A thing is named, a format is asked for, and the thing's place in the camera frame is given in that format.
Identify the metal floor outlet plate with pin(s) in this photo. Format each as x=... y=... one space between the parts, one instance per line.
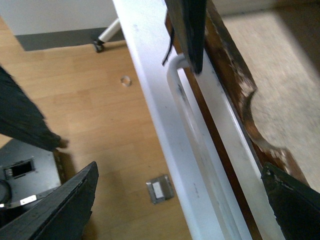
x=160 y=189

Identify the right gripper black finger over floor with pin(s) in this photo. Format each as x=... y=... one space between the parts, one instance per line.
x=21 y=119

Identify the right gripper black finger drawer handle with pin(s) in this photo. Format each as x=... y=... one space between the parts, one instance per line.
x=188 y=18

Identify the grey robot base box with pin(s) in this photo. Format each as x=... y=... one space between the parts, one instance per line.
x=27 y=174

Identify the white drawer handle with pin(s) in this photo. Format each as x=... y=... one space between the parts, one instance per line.
x=200 y=151

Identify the white table leg with caster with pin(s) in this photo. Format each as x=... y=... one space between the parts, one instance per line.
x=106 y=35

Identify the scratched wooden drawer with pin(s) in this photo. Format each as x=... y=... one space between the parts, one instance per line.
x=272 y=87

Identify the right gripper black finger camera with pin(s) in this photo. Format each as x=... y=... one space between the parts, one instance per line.
x=62 y=215
x=296 y=206

